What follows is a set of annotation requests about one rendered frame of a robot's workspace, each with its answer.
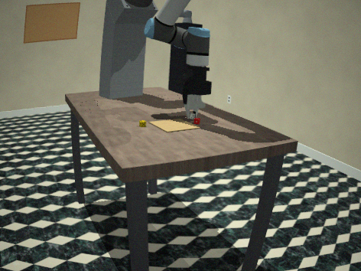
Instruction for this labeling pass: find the yellow die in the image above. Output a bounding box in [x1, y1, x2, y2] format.
[139, 120, 146, 127]

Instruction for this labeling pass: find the tan flat mat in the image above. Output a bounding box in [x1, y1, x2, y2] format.
[148, 119, 200, 132]

